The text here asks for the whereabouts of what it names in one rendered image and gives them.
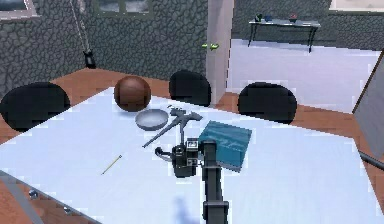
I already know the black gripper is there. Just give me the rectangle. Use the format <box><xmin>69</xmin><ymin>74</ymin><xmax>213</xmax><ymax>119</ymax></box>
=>
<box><xmin>154</xmin><ymin>144</ymin><xmax>198</xmax><ymax>179</ymax></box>

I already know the grey side table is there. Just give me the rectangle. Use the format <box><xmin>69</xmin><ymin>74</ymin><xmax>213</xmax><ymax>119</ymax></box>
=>
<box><xmin>247</xmin><ymin>18</ymin><xmax>322</xmax><ymax>54</ymax></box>

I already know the brown ball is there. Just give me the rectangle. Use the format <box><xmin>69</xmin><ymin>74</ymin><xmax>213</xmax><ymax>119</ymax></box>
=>
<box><xmin>113</xmin><ymin>75</ymin><xmax>152</xmax><ymax>113</ymax></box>

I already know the yellow-green door handle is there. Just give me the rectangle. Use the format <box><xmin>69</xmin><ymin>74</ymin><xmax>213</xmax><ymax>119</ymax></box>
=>
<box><xmin>201</xmin><ymin>42</ymin><xmax>220</xmax><ymax>52</ymax></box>

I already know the teal book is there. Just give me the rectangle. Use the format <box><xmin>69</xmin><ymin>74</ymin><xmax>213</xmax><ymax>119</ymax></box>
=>
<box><xmin>198</xmin><ymin>120</ymin><xmax>253</xmax><ymax>173</ymax></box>

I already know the black round chair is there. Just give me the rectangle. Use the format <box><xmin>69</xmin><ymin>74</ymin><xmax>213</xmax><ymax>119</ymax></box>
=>
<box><xmin>237</xmin><ymin>81</ymin><xmax>298</xmax><ymax>125</ymax></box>
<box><xmin>0</xmin><ymin>81</ymin><xmax>72</xmax><ymax>133</ymax></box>
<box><xmin>168</xmin><ymin>69</ymin><xmax>213</xmax><ymax>108</ymax></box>

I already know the white room door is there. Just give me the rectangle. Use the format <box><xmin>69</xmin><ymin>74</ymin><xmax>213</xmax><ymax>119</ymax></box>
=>
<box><xmin>205</xmin><ymin>0</ymin><xmax>235</xmax><ymax>106</ymax></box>

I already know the grey door with brown edge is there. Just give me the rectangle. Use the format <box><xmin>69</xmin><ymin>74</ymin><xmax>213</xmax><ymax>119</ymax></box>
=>
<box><xmin>352</xmin><ymin>49</ymin><xmax>384</xmax><ymax>162</ymax></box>

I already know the black lamp with chain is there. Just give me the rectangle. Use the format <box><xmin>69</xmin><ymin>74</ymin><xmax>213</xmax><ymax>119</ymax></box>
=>
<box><xmin>69</xmin><ymin>0</ymin><xmax>98</xmax><ymax>70</ymax></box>

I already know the white desk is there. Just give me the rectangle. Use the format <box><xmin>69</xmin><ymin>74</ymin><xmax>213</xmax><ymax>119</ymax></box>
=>
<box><xmin>0</xmin><ymin>86</ymin><xmax>384</xmax><ymax>224</ymax></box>

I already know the pale framed picture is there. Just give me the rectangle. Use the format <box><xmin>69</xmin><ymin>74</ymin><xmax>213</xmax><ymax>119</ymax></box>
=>
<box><xmin>328</xmin><ymin>0</ymin><xmax>384</xmax><ymax>13</ymax></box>

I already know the white framed window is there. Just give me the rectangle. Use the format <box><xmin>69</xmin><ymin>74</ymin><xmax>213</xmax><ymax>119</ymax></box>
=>
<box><xmin>0</xmin><ymin>0</ymin><xmax>40</xmax><ymax>20</ymax></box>

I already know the black door handle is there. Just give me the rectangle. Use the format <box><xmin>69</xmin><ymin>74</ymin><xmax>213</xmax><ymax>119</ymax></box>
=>
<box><xmin>358</xmin><ymin>150</ymin><xmax>384</xmax><ymax>172</ymax></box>

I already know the grey bowl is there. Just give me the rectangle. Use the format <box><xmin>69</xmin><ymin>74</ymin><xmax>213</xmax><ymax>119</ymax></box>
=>
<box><xmin>134</xmin><ymin>108</ymin><xmax>170</xmax><ymax>132</ymax></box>

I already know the yellow pencil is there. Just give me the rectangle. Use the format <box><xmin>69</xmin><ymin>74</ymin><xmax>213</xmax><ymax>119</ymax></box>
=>
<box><xmin>100</xmin><ymin>154</ymin><xmax>123</xmax><ymax>176</ymax></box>

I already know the dark framed window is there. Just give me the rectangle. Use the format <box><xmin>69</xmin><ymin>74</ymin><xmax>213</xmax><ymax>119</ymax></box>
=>
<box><xmin>94</xmin><ymin>0</ymin><xmax>155</xmax><ymax>18</ymax></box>

